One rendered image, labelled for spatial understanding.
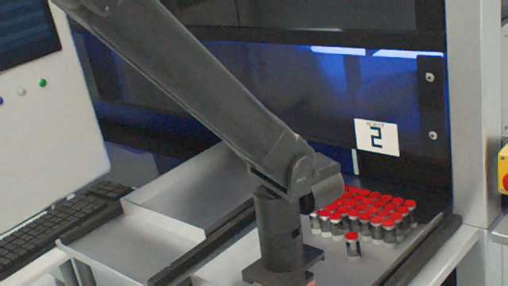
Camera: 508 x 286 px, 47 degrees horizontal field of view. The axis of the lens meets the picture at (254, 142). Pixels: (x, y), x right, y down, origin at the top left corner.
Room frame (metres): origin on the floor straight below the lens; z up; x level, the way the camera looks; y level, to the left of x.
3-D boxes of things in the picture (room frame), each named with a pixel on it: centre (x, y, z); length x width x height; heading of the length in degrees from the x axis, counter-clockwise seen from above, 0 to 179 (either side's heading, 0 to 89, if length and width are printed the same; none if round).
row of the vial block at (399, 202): (0.92, -0.19, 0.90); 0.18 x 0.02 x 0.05; 43
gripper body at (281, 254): (0.65, -0.01, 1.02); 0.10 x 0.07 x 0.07; 133
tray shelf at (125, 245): (0.96, 0.02, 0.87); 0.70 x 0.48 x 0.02; 44
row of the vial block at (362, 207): (0.88, -0.15, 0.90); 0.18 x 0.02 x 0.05; 43
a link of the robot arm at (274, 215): (0.66, -0.02, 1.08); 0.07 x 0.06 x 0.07; 127
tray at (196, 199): (1.13, 0.09, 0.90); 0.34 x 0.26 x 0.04; 134
